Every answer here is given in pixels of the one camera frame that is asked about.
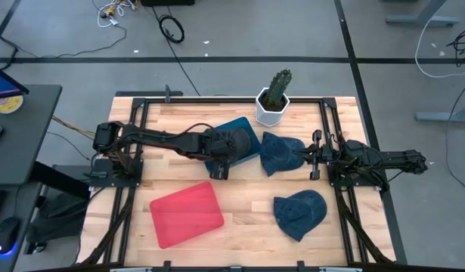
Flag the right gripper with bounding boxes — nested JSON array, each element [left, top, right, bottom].
[[293, 129, 334, 181]]

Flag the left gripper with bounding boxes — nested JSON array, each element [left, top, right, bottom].
[[200, 128, 233, 181]]

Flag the blue denim cap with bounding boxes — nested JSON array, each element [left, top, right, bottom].
[[259, 131, 307, 178], [273, 189, 328, 243]]

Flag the dark grey cap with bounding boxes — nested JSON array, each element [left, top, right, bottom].
[[221, 127, 253, 162]]

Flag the teal plastic mat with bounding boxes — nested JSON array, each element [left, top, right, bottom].
[[203, 116, 262, 169]]

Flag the white hexagonal plant pot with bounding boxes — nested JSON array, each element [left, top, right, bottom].
[[255, 87, 291, 128]]

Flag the red plastic mat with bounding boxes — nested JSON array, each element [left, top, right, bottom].
[[149, 181, 225, 250]]

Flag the green columnar cactus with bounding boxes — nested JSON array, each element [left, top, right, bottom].
[[267, 68, 293, 107]]

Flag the wooden desk grey legs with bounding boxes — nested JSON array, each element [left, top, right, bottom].
[[386, 0, 465, 124]]

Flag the black floor box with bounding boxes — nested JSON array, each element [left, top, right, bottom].
[[140, 0, 196, 8]]

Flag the black desk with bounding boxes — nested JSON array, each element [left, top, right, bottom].
[[0, 83, 63, 272]]

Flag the black computer mouse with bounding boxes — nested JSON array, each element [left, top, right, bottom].
[[0, 216, 21, 255]]

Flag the computer monitor blue screen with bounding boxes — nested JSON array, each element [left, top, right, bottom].
[[0, 62, 30, 101]]

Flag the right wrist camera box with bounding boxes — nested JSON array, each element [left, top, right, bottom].
[[319, 145, 335, 162]]

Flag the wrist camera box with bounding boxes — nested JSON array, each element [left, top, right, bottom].
[[203, 135, 228, 158], [319, 145, 335, 162]]

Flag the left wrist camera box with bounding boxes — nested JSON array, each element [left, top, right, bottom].
[[203, 135, 228, 158]]

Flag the black aluminium table frame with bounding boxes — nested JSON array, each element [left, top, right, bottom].
[[76, 85, 398, 272]]

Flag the long black cable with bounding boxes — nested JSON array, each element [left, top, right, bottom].
[[152, 7, 201, 96]]

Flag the curved black cable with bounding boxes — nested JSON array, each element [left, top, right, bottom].
[[445, 75, 465, 197]]

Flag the coiled black cable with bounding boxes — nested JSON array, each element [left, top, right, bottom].
[[157, 14, 186, 45]]

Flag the yellow wire pair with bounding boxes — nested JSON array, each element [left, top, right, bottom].
[[51, 115, 97, 138]]

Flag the thin black floor cable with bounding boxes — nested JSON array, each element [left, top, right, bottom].
[[0, 14, 128, 71]]

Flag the tangled black cable bundle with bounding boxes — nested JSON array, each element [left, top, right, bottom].
[[446, 22, 465, 68]]

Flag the white and yellow cable bundle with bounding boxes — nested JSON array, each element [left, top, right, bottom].
[[91, 0, 137, 29]]

